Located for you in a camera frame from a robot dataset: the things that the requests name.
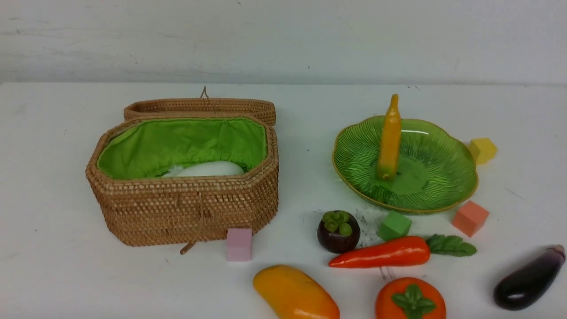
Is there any dark purple toy mangosteen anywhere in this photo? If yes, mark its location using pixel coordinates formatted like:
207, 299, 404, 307
317, 210, 361, 254

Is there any green leaf-shaped glass plate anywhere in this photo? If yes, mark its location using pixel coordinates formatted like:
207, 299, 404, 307
332, 116, 479, 214

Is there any white toy radish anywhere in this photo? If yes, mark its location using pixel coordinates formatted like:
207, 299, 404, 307
162, 161, 245, 178

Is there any orange foam cube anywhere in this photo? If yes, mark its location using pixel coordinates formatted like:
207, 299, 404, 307
451, 200, 489, 237

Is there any orange toy carrot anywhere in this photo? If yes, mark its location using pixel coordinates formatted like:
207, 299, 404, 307
328, 234, 478, 268

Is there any woven wicker basket lid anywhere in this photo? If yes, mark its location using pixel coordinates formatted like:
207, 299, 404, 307
123, 87, 277, 126

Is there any yellow toy banana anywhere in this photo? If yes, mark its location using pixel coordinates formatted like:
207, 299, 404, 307
377, 93, 402, 180

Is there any yellow foam cube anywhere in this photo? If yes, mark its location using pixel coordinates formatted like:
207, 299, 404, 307
468, 137, 498, 165

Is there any pink foam cube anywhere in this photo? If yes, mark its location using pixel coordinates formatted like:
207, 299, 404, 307
225, 228, 252, 262

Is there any orange toy persimmon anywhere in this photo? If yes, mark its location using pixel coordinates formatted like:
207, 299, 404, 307
375, 277, 447, 319

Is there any green foam cube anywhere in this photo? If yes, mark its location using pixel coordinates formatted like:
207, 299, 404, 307
377, 211, 412, 241

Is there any dark purple toy eggplant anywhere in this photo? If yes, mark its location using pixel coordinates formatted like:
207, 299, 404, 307
493, 245, 566, 311

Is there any yellow-orange toy mango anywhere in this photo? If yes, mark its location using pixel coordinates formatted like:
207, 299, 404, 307
252, 264, 341, 319

